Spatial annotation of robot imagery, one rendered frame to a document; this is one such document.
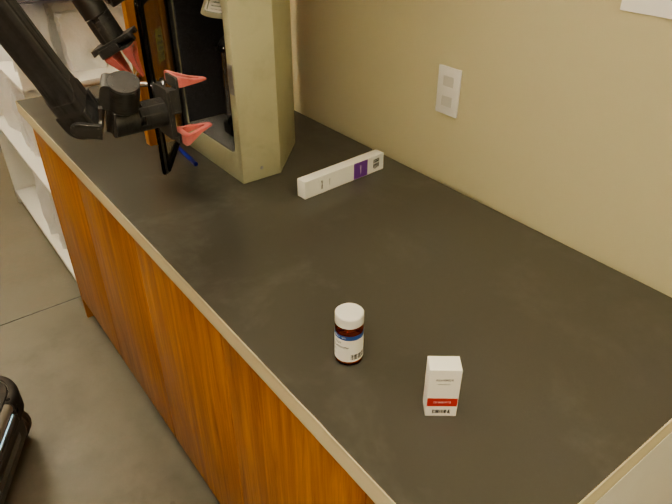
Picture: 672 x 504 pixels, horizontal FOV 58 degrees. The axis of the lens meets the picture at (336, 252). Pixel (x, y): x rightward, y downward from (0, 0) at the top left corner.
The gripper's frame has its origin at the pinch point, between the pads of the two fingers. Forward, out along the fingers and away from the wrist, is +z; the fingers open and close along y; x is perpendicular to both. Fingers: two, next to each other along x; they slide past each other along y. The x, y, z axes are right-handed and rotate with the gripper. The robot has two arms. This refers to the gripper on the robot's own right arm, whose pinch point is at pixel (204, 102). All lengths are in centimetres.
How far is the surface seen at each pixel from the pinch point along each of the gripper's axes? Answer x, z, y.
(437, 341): -62, 8, -26
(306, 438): -56, -15, -39
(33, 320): 121, -33, -120
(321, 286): -37.4, 2.1, -26.3
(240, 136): 9.0, 12.3, -13.5
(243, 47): 9.0, 15.1, 6.9
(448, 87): -17, 54, -3
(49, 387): 77, -39, -120
